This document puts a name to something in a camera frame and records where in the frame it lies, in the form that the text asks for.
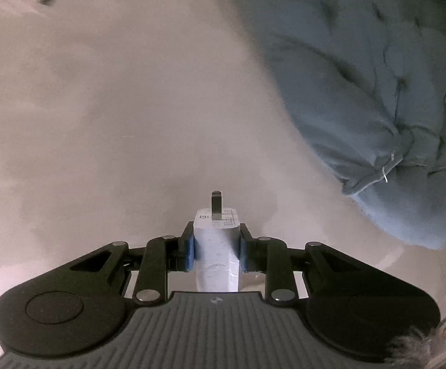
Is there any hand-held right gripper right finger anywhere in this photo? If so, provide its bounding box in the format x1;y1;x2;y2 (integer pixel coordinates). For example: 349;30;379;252
239;223;365;305

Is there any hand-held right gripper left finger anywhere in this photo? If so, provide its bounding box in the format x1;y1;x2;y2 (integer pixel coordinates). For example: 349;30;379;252
69;222;196;305

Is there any yellow cardboard box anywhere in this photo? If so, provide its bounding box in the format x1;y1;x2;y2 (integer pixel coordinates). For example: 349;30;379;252
0;0;446;316

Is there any blue-grey stuffed cloth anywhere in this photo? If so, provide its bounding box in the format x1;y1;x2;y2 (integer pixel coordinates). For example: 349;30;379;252
227;0;446;250

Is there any white charger plug with prongs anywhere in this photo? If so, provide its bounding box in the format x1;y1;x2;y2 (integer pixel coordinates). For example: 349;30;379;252
193;190;243;293

